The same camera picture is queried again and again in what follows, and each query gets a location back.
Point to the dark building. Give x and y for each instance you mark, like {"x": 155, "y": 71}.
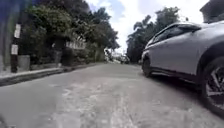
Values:
{"x": 213, "y": 10}

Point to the row of trees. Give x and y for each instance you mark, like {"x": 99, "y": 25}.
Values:
{"x": 63, "y": 30}

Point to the grey concrete sidewalk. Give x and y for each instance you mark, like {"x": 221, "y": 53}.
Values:
{"x": 30, "y": 74}

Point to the silver car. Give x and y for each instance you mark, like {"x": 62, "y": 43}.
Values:
{"x": 180, "y": 50}

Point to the black and white pole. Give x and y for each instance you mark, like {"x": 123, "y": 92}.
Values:
{"x": 14, "y": 50}

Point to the white fence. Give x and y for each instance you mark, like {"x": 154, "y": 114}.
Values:
{"x": 76, "y": 44}

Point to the grey asphalt road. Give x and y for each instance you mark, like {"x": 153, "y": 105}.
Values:
{"x": 100, "y": 96}

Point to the tall trees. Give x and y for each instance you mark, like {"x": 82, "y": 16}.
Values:
{"x": 150, "y": 33}

